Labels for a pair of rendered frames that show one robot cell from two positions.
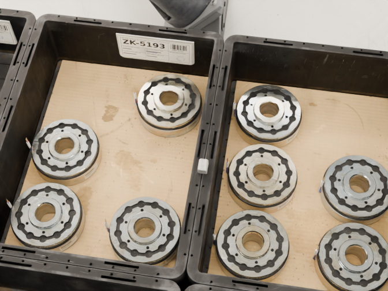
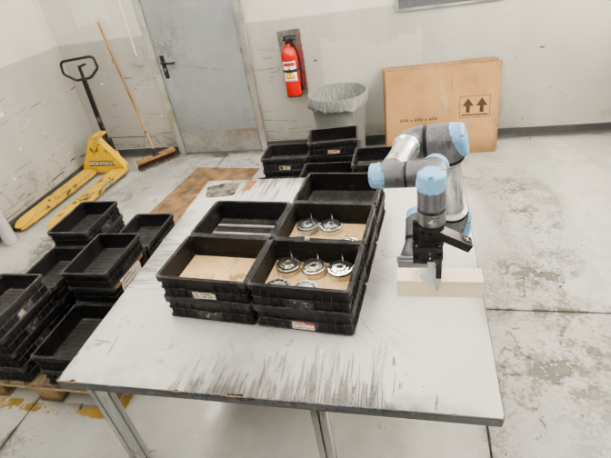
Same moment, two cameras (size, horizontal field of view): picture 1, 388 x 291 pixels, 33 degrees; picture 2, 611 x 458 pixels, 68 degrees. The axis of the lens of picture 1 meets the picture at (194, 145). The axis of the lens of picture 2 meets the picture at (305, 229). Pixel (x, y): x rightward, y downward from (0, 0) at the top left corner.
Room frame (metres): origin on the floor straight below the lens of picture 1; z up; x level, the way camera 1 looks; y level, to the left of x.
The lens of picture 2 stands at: (0.69, -1.54, 2.00)
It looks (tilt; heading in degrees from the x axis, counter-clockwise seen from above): 33 degrees down; 101
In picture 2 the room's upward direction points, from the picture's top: 10 degrees counter-clockwise
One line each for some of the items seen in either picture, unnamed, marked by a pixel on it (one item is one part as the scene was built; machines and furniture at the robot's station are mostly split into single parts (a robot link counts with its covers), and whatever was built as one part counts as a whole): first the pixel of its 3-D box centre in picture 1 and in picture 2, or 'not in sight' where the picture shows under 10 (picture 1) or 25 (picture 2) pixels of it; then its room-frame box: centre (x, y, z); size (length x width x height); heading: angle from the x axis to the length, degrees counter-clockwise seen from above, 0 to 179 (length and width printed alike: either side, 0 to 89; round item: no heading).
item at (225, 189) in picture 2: not in sight; (221, 189); (-0.25, 0.92, 0.71); 0.22 x 0.19 x 0.01; 174
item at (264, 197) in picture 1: (262, 174); (313, 266); (0.43, -0.10, 0.86); 0.10 x 0.10 x 0.01
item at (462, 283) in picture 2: not in sight; (438, 282); (0.87, -0.48, 1.08); 0.24 x 0.06 x 0.06; 174
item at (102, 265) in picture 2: not in sight; (115, 282); (-0.90, 0.48, 0.37); 0.40 x 0.30 x 0.45; 84
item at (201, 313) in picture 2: not in sight; (224, 287); (0.03, -0.09, 0.76); 0.40 x 0.30 x 0.12; 169
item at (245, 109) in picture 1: (268, 111); (340, 267); (0.54, -0.12, 0.86); 0.10 x 0.10 x 0.01
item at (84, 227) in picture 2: not in sight; (95, 243); (-1.26, 0.92, 0.37); 0.40 x 0.30 x 0.45; 84
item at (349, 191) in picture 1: (359, 184); not in sight; (0.41, -0.24, 0.86); 0.05 x 0.05 x 0.01
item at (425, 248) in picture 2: not in sight; (428, 240); (0.84, -0.48, 1.23); 0.09 x 0.08 x 0.12; 174
